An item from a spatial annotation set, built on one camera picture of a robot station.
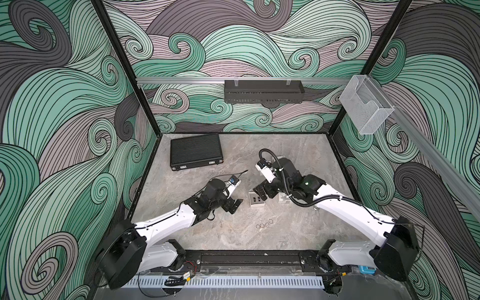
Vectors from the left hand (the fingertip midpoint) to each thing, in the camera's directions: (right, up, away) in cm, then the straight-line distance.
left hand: (234, 191), depth 83 cm
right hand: (+11, +4, -5) cm, 13 cm away
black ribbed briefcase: (-22, +17, +20) cm, 35 cm away
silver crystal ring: (+15, -15, +1) cm, 21 cm away
